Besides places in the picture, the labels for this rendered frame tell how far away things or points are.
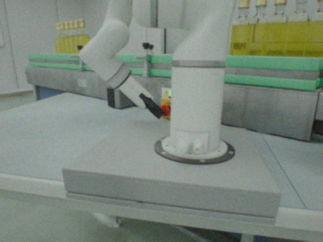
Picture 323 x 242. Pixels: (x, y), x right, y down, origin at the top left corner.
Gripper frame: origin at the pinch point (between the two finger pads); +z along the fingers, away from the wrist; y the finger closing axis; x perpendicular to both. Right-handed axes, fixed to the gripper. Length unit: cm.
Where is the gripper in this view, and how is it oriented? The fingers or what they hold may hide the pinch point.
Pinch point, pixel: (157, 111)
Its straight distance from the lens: 73.8
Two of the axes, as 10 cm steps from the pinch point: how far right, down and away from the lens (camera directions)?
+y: 3.5, 2.7, -9.0
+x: 6.6, -7.5, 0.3
